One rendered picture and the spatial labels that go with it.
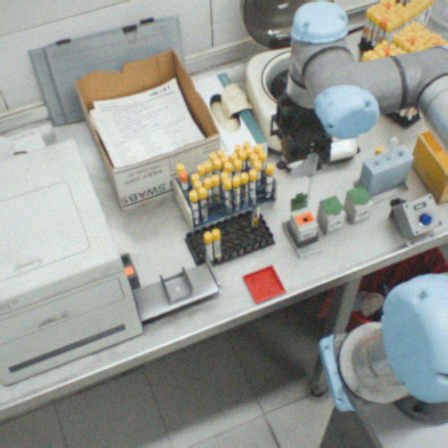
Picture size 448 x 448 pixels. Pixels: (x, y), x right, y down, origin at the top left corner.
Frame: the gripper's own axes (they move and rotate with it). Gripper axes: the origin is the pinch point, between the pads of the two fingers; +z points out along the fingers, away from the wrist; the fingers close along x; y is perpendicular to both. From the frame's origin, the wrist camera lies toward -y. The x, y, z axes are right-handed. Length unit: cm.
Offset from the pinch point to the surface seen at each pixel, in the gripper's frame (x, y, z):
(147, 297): 2.7, 34.8, 20.4
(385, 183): -3.8, -21.4, 20.1
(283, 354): -9, -5, 112
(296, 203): -3.1, 0.5, 14.7
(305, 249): 3.2, 0.7, 23.0
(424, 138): -9.2, -33.4, 16.4
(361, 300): -8, -30, 90
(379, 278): -13, -39, 91
